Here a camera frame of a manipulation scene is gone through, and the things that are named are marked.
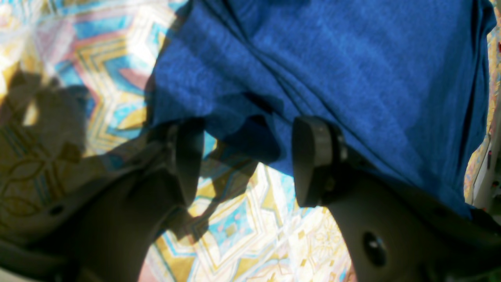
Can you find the blue long-sleeve T-shirt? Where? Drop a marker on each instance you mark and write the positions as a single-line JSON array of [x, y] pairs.
[[407, 81]]

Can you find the patterned tile tablecloth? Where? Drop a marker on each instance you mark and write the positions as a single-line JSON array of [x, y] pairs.
[[77, 91]]

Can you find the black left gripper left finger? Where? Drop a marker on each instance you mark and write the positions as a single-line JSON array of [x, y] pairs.
[[102, 232]]

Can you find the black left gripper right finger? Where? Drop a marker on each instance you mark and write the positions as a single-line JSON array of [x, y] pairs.
[[393, 232]]

